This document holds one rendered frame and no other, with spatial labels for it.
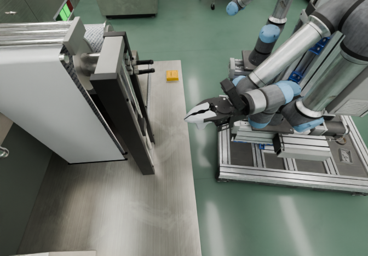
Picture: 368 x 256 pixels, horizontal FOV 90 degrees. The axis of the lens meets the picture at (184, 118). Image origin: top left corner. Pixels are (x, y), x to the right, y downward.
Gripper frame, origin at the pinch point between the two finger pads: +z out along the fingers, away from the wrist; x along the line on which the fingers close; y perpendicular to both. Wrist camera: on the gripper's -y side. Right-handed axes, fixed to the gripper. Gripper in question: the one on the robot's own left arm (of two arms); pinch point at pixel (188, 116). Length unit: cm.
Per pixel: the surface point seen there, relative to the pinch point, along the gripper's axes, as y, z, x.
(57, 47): -21.7, 25.3, 10.6
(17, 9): -19, 45, 59
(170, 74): 24, -9, 57
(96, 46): -8.7, 21.2, 38.4
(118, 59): -20.5, 13.5, 2.1
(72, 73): -14.8, 25.6, 11.7
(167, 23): 85, -69, 293
